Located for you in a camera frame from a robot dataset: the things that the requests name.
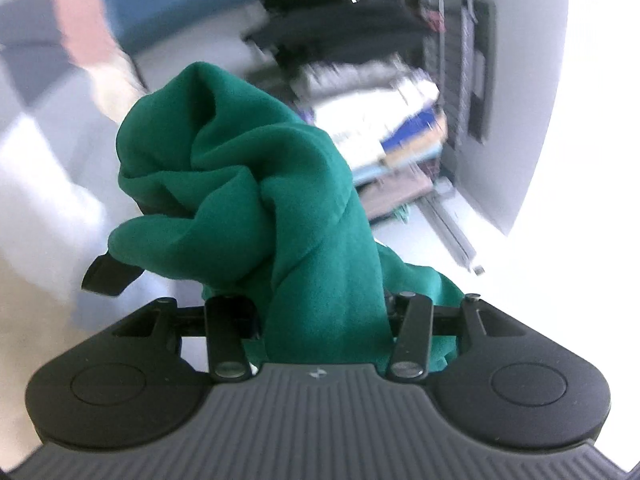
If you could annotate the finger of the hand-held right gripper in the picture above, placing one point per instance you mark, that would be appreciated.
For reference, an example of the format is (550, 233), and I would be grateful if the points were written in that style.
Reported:
(107, 277)

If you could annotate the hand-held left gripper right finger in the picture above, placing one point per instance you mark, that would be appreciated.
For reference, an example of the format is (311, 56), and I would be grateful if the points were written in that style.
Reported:
(415, 330)

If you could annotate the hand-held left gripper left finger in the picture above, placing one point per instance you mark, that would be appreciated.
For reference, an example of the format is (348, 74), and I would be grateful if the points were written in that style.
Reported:
(225, 325)

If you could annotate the green hoodie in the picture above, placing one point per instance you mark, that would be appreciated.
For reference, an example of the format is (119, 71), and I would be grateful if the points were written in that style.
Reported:
(280, 200)

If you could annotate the stack of folded clothes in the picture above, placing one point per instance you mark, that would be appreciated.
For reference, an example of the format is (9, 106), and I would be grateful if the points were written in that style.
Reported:
(360, 115)

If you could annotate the patchwork quilt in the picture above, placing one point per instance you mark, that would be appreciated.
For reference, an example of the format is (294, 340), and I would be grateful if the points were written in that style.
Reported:
(75, 20)

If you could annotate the metal storage rack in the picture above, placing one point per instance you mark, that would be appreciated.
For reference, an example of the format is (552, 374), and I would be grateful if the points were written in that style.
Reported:
(477, 70)

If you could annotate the dark cloth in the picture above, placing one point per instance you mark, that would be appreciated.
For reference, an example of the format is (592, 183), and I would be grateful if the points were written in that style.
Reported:
(350, 25)

